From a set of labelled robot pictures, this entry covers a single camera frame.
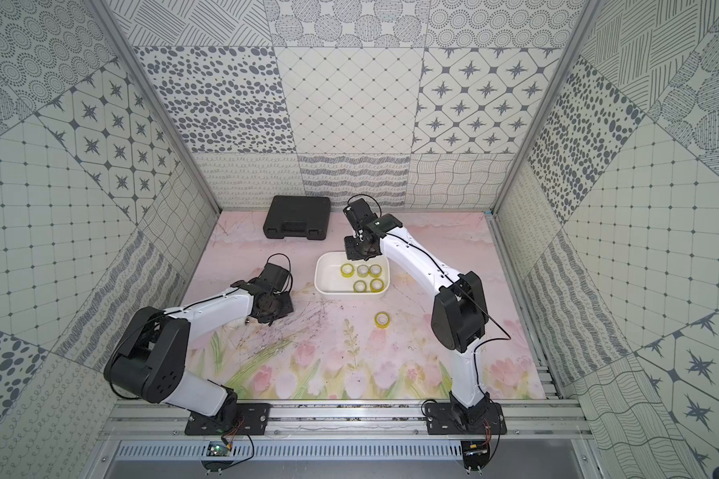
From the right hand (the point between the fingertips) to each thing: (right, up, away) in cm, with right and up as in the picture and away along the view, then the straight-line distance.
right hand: (359, 254), depth 89 cm
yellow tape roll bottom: (+6, -11, +10) cm, 16 cm away
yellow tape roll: (-4, -7, +13) cm, 15 cm away
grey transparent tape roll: (+1, -7, +14) cm, 16 cm away
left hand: (-23, -16, +4) cm, 28 cm away
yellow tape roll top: (+5, -7, +13) cm, 16 cm away
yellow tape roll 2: (0, -11, +10) cm, 15 cm away
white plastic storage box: (-9, -8, +13) cm, 18 cm away
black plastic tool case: (-26, +14, +29) cm, 41 cm away
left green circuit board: (-34, -47, -17) cm, 60 cm away
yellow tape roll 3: (+7, -21, +3) cm, 22 cm away
